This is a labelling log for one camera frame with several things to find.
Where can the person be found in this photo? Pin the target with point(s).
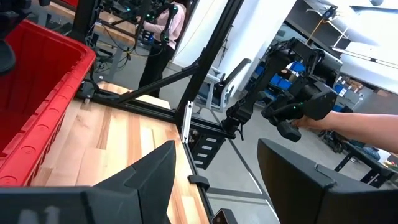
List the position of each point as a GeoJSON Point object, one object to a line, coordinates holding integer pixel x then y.
{"type": "Point", "coordinates": [161, 46]}

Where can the black metal table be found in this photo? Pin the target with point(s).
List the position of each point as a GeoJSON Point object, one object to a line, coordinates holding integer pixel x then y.
{"type": "Point", "coordinates": [373, 168]}

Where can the blue storage bin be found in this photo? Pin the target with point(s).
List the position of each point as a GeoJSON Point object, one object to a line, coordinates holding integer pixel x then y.
{"type": "Point", "coordinates": [297, 67]}
{"type": "Point", "coordinates": [339, 89]}
{"type": "Point", "coordinates": [259, 71]}
{"type": "Point", "coordinates": [280, 82]}

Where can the black edge clamp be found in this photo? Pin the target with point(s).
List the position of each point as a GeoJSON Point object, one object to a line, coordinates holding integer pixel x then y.
{"type": "Point", "coordinates": [224, 217]}
{"type": "Point", "coordinates": [199, 182]}

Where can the person's hand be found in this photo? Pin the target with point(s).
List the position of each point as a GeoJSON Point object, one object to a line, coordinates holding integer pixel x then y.
{"type": "Point", "coordinates": [303, 123]}

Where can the black aluminium table frame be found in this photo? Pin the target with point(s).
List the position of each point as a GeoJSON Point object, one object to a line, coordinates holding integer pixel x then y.
{"type": "Point", "coordinates": [214, 40]}
{"type": "Point", "coordinates": [84, 18]}

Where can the silver corner bracket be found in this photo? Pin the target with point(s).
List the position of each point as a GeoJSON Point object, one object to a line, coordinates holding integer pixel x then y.
{"type": "Point", "coordinates": [187, 121]}

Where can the grey office chair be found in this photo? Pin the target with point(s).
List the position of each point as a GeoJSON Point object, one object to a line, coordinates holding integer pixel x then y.
{"type": "Point", "coordinates": [217, 90]}

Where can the red plastic bin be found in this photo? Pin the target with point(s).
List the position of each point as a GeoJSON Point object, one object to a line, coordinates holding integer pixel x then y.
{"type": "Point", "coordinates": [37, 93]}

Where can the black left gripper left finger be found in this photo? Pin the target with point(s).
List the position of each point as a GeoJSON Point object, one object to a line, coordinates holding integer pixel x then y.
{"type": "Point", "coordinates": [149, 180]}

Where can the person's forearm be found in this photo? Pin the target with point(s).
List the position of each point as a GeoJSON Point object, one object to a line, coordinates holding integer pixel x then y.
{"type": "Point", "coordinates": [367, 127]}

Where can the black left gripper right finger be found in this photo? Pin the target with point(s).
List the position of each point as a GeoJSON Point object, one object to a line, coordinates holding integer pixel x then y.
{"type": "Point", "coordinates": [311, 193]}

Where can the black slotted mounting plate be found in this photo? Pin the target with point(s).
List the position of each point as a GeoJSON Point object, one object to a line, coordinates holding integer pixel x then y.
{"type": "Point", "coordinates": [206, 149]}

